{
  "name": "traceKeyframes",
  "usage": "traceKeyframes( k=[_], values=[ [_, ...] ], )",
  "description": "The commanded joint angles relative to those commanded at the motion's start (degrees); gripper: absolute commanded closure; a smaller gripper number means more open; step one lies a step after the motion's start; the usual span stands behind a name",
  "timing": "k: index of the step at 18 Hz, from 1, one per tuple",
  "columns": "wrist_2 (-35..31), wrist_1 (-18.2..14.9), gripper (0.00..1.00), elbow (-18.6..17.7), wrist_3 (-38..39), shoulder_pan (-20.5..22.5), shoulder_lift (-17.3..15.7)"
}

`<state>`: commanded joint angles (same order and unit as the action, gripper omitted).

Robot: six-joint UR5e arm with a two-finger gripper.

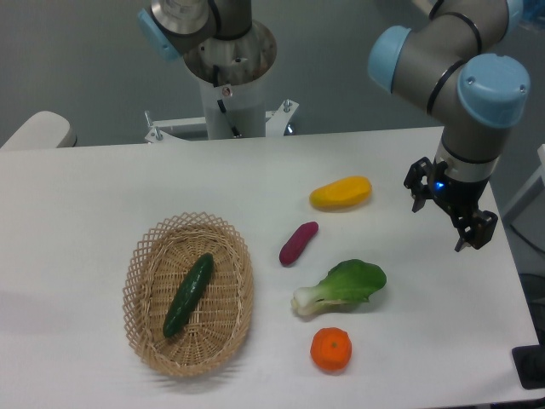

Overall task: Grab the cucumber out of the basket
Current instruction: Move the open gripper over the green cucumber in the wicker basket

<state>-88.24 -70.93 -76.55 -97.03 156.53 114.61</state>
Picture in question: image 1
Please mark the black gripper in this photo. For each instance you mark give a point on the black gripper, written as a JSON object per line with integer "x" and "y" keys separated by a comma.
{"x": 456, "y": 187}

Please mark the green cucumber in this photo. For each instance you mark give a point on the green cucumber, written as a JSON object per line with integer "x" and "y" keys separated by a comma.
{"x": 187, "y": 297}

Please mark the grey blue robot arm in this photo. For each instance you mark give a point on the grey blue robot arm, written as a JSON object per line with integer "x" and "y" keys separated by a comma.
{"x": 447, "y": 69}

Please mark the woven wicker basket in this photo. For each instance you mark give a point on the woven wicker basket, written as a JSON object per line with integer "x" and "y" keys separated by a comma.
{"x": 220, "y": 321}

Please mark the yellow mango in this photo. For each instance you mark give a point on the yellow mango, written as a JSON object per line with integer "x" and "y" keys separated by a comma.
{"x": 340, "y": 194}

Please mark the green bok choy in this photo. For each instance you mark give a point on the green bok choy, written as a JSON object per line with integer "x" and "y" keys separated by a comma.
{"x": 350, "y": 282}

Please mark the purple sweet potato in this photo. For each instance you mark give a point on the purple sweet potato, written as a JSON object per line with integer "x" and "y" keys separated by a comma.
{"x": 297, "y": 243}

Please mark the black device at table edge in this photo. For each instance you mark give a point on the black device at table edge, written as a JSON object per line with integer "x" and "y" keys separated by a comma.
{"x": 529, "y": 364}

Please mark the orange tangerine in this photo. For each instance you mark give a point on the orange tangerine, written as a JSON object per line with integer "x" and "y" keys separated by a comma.
{"x": 331, "y": 349}

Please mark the white chair armrest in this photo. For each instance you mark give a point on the white chair armrest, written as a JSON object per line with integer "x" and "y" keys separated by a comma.
{"x": 43, "y": 130}

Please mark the white furniture frame right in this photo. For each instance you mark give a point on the white furniture frame right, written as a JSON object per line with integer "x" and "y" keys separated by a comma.
{"x": 528, "y": 192}

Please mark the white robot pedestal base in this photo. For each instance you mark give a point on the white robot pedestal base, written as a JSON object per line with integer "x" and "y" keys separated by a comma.
{"x": 231, "y": 75}

